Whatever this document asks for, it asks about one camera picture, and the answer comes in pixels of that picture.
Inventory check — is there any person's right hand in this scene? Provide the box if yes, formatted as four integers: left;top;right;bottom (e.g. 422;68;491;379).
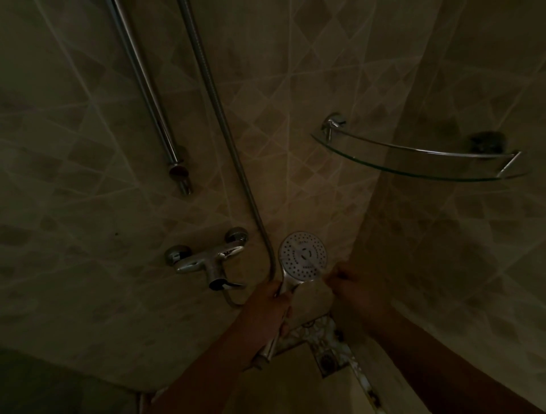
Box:
325;261;395;329

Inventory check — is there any chrome shower mixer tap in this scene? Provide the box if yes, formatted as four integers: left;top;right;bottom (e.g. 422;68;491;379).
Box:
165;227;250;292

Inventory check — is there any person's left hand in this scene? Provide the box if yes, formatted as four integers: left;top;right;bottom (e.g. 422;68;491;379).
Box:
237;279;295;347

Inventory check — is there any person's right forearm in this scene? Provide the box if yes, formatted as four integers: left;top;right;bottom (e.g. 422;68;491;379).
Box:
363;307;544;414

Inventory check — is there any beige cleaning cloth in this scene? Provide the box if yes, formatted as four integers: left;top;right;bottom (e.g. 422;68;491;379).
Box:
287;277;335;329

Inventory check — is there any chrome shower hose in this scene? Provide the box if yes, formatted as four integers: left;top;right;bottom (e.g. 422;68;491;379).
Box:
177;0;282;309

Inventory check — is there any chrome shower riser rail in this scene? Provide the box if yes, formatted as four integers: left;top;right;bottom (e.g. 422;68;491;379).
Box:
106;0;193;197

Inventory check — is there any chrome handheld shower head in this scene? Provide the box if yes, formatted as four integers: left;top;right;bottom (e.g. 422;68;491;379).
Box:
255;231;328;363

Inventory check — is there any glass corner shelf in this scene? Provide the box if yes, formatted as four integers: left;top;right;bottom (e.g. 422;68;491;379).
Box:
311;113;529;183

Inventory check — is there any person's left forearm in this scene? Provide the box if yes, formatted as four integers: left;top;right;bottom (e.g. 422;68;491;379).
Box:
147;328;267;414

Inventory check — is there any floor drain cover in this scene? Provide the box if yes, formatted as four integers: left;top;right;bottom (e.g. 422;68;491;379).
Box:
315;347;342;376

